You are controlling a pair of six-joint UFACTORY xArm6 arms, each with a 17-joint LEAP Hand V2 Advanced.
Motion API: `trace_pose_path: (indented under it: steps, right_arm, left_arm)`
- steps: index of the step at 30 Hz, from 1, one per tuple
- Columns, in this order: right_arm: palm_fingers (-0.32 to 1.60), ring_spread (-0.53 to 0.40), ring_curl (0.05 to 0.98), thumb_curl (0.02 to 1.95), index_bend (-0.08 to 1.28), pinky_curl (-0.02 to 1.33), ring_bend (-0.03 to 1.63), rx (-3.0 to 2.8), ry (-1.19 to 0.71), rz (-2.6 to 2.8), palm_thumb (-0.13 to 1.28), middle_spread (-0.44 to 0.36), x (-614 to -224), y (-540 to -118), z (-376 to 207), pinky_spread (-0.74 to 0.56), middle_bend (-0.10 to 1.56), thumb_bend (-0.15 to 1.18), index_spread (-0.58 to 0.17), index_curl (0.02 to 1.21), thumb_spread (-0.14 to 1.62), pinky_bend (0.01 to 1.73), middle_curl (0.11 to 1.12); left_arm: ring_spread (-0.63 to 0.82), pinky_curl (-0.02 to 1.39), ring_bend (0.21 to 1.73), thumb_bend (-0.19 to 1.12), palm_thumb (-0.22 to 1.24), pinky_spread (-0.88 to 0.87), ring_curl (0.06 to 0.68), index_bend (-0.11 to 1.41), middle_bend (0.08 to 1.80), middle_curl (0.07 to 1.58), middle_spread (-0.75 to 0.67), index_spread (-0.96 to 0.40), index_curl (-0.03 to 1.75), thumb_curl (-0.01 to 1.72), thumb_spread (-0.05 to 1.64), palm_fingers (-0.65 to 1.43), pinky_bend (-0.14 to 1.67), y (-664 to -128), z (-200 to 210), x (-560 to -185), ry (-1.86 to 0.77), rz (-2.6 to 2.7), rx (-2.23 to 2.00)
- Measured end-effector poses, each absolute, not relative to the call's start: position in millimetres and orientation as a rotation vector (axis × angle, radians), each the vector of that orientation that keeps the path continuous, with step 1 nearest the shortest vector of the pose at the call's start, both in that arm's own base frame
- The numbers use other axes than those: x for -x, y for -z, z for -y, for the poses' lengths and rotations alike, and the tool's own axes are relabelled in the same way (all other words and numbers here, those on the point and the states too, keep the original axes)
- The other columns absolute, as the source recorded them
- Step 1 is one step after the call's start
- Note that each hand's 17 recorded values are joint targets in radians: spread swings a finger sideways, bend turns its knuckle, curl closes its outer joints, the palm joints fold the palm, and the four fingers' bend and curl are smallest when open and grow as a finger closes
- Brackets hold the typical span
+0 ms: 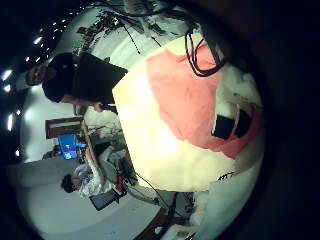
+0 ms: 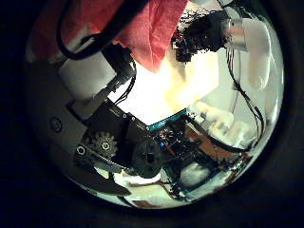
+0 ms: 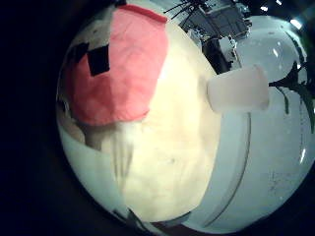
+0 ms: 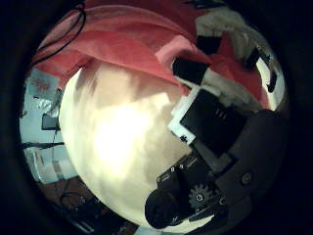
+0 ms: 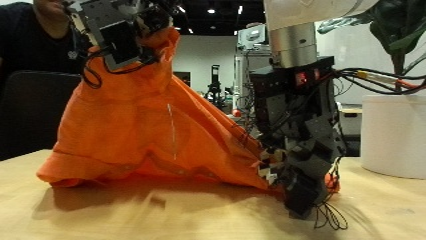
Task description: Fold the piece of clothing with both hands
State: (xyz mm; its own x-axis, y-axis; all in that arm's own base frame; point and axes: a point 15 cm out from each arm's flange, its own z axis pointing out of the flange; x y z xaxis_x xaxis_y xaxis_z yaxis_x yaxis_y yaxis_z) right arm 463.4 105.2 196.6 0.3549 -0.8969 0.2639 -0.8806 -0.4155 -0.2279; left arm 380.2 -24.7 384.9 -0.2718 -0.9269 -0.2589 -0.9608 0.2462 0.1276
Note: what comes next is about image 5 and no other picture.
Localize green leafy plant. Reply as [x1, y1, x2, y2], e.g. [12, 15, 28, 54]
[317, 0, 426, 93]

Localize orange white connector cable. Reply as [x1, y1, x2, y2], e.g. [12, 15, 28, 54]
[354, 69, 423, 91]

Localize white plant pot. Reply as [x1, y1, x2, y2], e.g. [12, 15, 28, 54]
[359, 94, 426, 180]

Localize black chair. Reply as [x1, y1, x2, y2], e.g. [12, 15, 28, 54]
[0, 69, 84, 162]

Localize wood top side cabinet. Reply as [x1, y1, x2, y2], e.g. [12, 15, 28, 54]
[338, 102, 364, 138]

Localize thick black left hand cable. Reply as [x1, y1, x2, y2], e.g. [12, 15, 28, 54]
[80, 46, 161, 90]

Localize black right hand cable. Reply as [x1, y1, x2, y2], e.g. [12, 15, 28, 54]
[334, 67, 426, 96]

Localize thin black wire loops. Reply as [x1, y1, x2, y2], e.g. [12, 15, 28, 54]
[311, 159, 351, 232]

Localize dark wall frame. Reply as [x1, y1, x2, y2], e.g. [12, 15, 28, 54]
[173, 70, 193, 88]

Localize person in black shirt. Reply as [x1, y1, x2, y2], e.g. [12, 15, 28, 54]
[0, 0, 97, 76]

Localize orange button shirt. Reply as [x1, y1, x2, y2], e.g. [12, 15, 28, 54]
[36, 26, 343, 194]

